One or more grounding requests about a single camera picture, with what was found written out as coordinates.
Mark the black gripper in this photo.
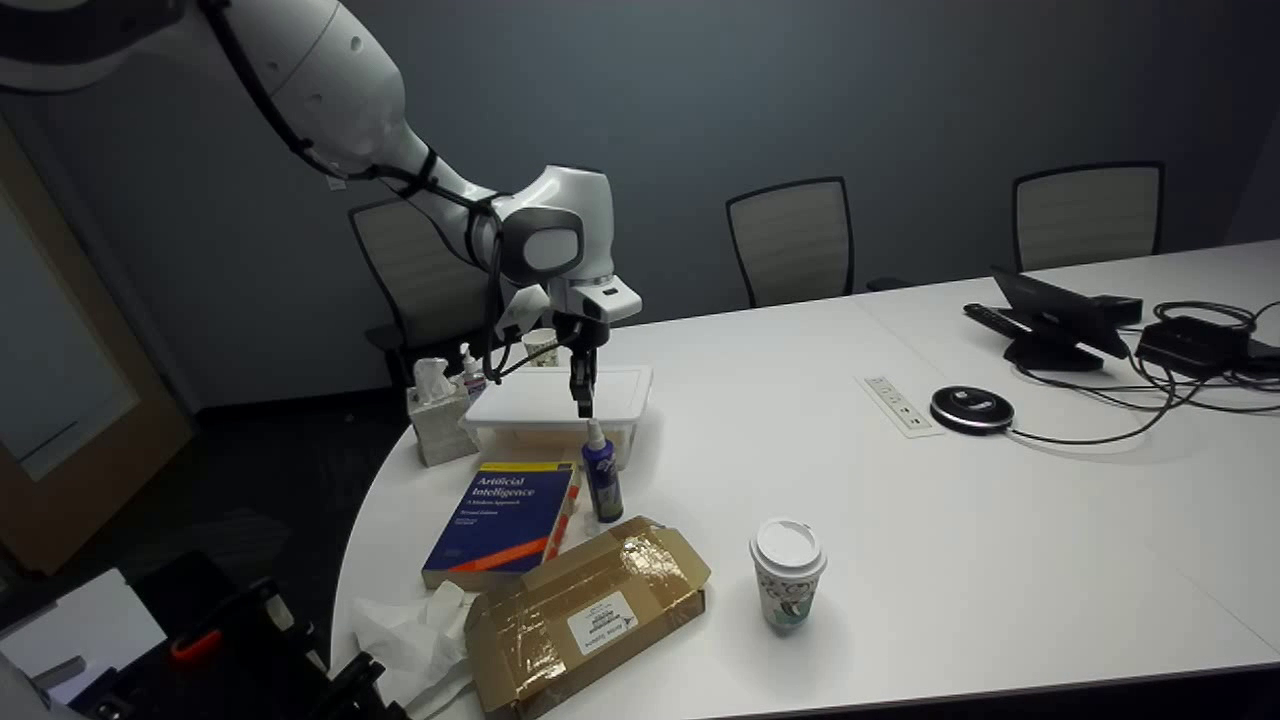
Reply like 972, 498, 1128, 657
553, 285, 647, 424

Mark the small purple pump bottle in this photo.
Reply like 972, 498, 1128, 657
579, 421, 628, 530

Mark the open brown cardboard box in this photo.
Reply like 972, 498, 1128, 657
460, 512, 714, 720

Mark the black box device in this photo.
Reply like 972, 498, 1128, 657
1131, 301, 1262, 381

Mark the grey mesh office chair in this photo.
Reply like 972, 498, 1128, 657
346, 197, 502, 393
724, 174, 858, 313
1008, 159, 1167, 278

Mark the flat white box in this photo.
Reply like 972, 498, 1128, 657
460, 358, 657, 464

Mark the black video bar device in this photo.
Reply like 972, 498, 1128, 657
958, 274, 1147, 376

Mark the round black speakerphone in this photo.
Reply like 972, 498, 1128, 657
927, 381, 1018, 437

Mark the black table cable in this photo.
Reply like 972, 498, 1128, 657
1008, 295, 1280, 454

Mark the wooden door panel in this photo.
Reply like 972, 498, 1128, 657
0, 126, 195, 575

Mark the crumpled white tissue paper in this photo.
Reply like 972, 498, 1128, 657
346, 575, 478, 714

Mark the paper coffee cup white lid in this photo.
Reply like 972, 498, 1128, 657
749, 517, 830, 641

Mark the white paper sheet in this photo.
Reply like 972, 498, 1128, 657
0, 567, 171, 714

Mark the blue and orange book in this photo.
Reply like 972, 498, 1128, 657
420, 457, 589, 594

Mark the white remote control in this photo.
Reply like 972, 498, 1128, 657
858, 372, 936, 442

